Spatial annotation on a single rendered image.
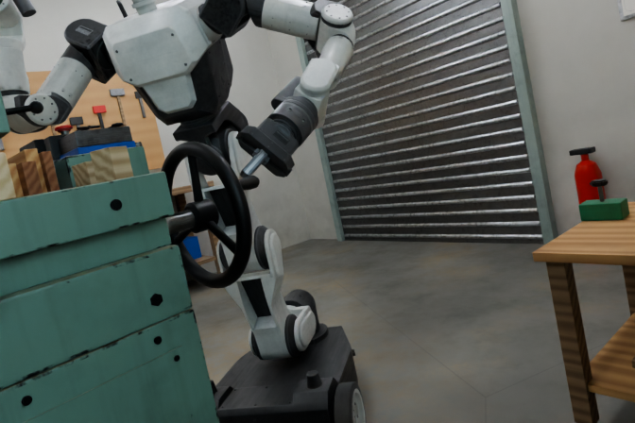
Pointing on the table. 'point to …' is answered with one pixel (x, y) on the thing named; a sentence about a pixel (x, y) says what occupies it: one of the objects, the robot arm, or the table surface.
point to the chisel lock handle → (26, 109)
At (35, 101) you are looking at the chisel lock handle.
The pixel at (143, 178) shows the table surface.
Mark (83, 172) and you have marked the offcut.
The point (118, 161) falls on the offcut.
